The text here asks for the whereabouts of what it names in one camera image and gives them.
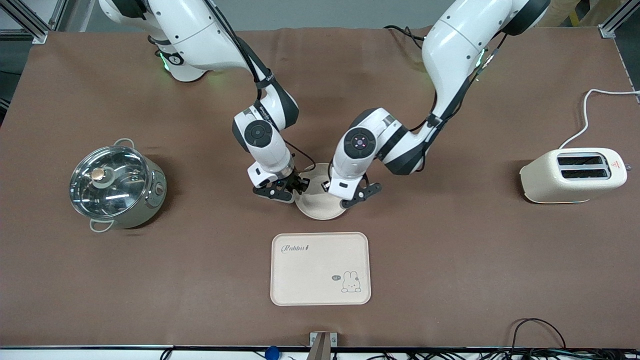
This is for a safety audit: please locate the round cream plate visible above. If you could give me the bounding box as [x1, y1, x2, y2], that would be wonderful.
[295, 163, 349, 221]

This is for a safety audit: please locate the cream rabbit print tray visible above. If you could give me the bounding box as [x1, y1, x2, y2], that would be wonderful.
[270, 232, 372, 307]

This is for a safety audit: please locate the brown table cloth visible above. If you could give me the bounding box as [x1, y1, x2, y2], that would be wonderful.
[0, 26, 640, 349]

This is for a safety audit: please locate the glass pot lid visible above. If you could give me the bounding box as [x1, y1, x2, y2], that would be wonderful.
[69, 146, 151, 221]

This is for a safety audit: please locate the cream two-slot toaster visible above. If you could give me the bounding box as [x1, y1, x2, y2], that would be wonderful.
[519, 147, 628, 204]

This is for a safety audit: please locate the tan cardboard box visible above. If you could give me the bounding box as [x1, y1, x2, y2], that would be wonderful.
[536, 0, 623, 28]

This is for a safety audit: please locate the steel pot with handles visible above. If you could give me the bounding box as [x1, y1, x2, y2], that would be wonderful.
[70, 138, 168, 234]

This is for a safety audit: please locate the black left base cable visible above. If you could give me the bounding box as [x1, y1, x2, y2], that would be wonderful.
[383, 25, 431, 46]

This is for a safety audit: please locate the white toaster power cable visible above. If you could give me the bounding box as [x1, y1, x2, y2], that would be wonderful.
[558, 89, 640, 150]

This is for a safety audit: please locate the black cable bundle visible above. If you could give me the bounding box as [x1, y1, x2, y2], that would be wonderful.
[509, 317, 640, 360]

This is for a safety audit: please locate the aluminium frame profile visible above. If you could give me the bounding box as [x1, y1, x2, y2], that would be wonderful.
[0, 0, 76, 45]
[597, 0, 640, 39]

